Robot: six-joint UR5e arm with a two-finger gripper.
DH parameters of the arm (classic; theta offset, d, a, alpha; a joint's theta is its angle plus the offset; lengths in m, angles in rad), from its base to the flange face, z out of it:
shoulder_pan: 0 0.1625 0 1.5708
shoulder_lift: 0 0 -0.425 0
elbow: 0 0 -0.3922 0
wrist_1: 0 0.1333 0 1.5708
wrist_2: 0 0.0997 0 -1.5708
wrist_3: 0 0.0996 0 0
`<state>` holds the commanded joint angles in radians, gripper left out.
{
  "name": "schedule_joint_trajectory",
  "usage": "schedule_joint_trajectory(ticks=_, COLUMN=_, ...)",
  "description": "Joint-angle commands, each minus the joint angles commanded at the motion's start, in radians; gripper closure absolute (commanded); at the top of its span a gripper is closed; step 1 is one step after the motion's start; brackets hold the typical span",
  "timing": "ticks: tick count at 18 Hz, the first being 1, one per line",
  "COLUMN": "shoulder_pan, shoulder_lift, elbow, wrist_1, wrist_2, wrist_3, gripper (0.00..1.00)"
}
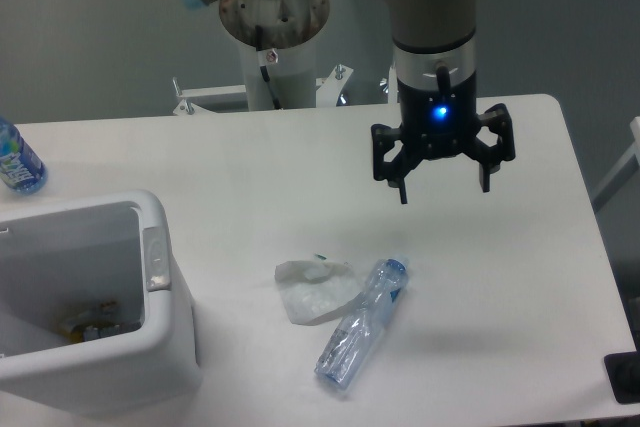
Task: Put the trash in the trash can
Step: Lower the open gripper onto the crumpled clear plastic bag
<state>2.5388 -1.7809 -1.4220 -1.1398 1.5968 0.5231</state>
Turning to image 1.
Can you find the crushed clear plastic bottle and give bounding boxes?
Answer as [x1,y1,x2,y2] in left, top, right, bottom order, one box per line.
[314,256,409,391]

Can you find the blue labelled water bottle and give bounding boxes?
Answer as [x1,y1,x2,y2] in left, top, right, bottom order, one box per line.
[1,118,48,195]

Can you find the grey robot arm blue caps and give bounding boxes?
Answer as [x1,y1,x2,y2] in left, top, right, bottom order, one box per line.
[182,0,515,190]

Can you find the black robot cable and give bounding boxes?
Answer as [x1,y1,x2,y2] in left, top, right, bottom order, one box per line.
[254,24,283,111]

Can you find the white plastic trash can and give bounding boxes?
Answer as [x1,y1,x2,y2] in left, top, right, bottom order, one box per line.
[1,191,202,415]

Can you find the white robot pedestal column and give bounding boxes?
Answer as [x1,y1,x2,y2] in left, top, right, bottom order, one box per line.
[219,0,330,111]

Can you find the white metal base frame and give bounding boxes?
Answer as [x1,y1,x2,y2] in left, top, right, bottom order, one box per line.
[172,63,399,116]

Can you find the white frame at right edge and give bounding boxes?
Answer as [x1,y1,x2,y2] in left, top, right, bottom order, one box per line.
[591,117,639,212]

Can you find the trash pieces inside can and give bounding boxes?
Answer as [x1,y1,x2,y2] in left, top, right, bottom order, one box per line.
[58,301,142,344]

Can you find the black object at table edge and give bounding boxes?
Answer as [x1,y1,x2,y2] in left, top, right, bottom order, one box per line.
[604,351,639,405]

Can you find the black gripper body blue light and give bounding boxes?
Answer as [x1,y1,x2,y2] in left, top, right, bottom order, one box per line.
[398,73,479,160]

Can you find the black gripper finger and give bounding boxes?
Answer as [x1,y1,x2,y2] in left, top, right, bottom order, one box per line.
[371,124,424,205]
[462,103,516,193]

